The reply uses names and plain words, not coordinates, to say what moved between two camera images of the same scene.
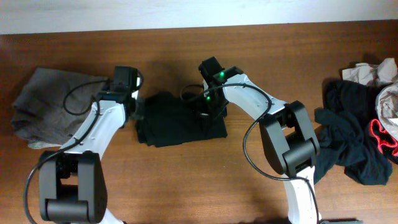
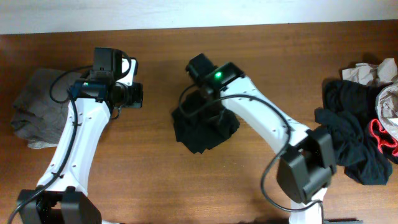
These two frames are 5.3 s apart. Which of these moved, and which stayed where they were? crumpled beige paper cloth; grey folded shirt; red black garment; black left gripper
Moved: black left gripper
Stayed: red black garment; crumpled beige paper cloth; grey folded shirt
